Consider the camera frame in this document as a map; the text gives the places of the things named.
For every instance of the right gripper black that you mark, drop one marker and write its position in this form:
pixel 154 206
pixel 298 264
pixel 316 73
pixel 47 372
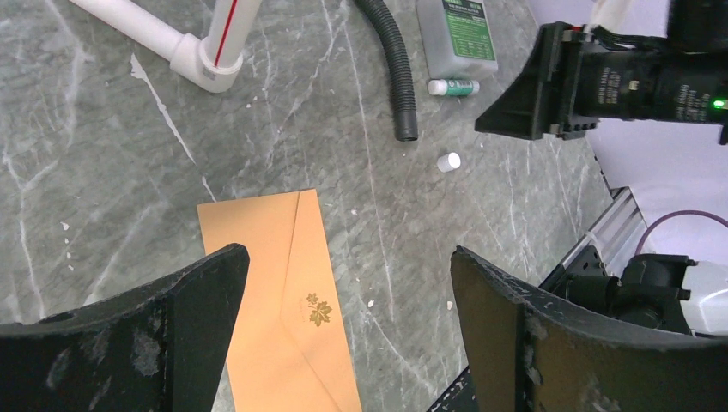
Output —
pixel 583 74

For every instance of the white PVC pipe frame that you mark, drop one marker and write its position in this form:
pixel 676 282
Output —
pixel 212 63

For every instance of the brown paper envelope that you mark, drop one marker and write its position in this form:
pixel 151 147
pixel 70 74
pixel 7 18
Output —
pixel 289 350

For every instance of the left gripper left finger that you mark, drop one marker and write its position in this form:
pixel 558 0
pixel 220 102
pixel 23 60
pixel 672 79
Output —
pixel 158 347

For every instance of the white glue stick cap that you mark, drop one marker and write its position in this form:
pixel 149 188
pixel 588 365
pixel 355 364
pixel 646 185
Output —
pixel 449 162

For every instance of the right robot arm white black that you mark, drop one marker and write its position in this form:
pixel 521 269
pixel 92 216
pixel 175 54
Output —
pixel 665 102

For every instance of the green white small box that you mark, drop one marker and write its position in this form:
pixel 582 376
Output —
pixel 456 39

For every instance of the green white glue stick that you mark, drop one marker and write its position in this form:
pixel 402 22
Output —
pixel 454 88

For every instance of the black foam tube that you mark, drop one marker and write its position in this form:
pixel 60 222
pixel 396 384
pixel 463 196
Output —
pixel 402 92

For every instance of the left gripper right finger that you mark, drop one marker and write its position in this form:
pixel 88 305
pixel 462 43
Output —
pixel 529 350

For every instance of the aluminium frame rail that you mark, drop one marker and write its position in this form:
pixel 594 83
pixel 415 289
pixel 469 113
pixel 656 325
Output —
pixel 614 236

